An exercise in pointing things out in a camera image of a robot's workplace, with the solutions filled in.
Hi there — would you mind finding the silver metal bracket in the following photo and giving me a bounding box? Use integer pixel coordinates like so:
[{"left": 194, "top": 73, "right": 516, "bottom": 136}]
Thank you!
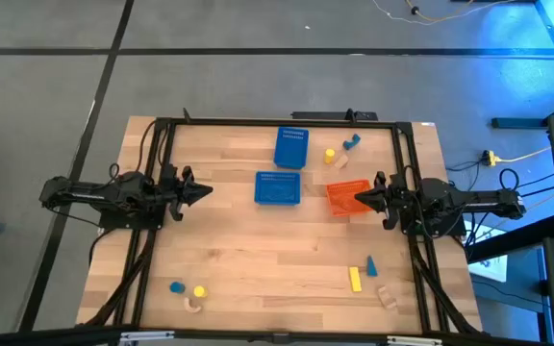
[
  {"left": 386, "top": 334, "right": 443, "bottom": 346},
  {"left": 118, "top": 330, "right": 176, "bottom": 343}
]

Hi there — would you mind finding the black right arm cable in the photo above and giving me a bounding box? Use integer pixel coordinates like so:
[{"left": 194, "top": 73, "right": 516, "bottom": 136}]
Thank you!
[{"left": 498, "top": 167, "right": 521, "bottom": 191}]

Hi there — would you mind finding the yellow rectangular block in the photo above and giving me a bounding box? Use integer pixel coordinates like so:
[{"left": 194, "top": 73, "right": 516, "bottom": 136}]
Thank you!
[{"left": 348, "top": 266, "right": 363, "bottom": 293}]

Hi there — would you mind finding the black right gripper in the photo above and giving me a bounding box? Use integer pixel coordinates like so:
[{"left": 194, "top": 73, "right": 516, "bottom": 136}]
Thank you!
[{"left": 354, "top": 171, "right": 411, "bottom": 231}]

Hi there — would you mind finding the dark teal floor bar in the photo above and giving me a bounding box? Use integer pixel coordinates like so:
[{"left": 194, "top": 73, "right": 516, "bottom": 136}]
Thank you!
[{"left": 491, "top": 117, "right": 548, "bottom": 130}]

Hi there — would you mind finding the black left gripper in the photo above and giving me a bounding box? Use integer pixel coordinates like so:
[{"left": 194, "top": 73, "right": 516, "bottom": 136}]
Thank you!
[{"left": 161, "top": 163, "right": 214, "bottom": 222}]

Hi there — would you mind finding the white paper sheet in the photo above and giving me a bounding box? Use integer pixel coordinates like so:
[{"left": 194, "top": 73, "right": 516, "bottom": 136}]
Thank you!
[{"left": 467, "top": 253, "right": 509, "bottom": 284}]

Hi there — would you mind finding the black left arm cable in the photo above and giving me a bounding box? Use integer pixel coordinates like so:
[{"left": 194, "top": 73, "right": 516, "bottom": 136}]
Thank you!
[{"left": 135, "top": 118, "right": 159, "bottom": 174}]

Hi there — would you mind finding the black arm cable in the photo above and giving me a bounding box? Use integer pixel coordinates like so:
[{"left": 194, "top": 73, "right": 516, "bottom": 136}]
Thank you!
[
  {"left": 498, "top": 167, "right": 521, "bottom": 191},
  {"left": 135, "top": 118, "right": 159, "bottom": 174}
]

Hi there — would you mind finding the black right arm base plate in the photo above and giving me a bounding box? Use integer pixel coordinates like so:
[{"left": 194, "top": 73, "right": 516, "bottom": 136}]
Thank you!
[{"left": 404, "top": 210, "right": 466, "bottom": 237}]

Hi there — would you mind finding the wooden stepped block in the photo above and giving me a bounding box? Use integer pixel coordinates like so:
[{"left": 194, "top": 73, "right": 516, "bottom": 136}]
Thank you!
[{"left": 376, "top": 285, "right": 398, "bottom": 310}]

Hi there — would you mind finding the orange plastic basket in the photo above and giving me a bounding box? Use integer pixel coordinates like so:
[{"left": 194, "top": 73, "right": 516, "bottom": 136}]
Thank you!
[{"left": 325, "top": 179, "right": 374, "bottom": 218}]

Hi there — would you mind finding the blue plastic basket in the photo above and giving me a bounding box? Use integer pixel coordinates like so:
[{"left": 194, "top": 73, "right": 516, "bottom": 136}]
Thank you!
[
  {"left": 253, "top": 171, "right": 302, "bottom": 207},
  {"left": 273, "top": 126, "right": 310, "bottom": 170}
]

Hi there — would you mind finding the black flat bar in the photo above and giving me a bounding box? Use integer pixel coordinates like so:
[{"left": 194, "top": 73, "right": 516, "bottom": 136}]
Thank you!
[{"left": 290, "top": 111, "right": 379, "bottom": 122}]

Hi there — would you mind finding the black aluminium table frame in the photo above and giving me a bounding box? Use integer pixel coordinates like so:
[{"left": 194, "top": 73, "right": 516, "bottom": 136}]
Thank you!
[{"left": 77, "top": 108, "right": 485, "bottom": 337}]

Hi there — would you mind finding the white floor cable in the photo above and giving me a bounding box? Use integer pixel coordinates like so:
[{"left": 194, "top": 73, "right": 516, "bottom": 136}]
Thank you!
[{"left": 371, "top": 0, "right": 451, "bottom": 26}]

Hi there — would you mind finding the black rig rail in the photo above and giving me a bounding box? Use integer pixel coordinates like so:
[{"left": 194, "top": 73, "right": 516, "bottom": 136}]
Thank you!
[{"left": 0, "top": 325, "right": 554, "bottom": 346}]

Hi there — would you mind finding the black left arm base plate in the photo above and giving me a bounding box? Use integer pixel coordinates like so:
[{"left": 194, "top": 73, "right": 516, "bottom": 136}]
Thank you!
[{"left": 98, "top": 210, "right": 167, "bottom": 231}]

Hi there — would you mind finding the yellow cable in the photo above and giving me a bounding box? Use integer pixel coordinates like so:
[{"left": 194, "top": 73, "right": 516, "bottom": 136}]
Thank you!
[{"left": 497, "top": 145, "right": 553, "bottom": 163}]

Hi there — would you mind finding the orange floor cable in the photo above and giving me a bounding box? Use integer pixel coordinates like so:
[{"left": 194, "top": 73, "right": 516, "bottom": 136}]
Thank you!
[{"left": 404, "top": 0, "right": 518, "bottom": 23}]

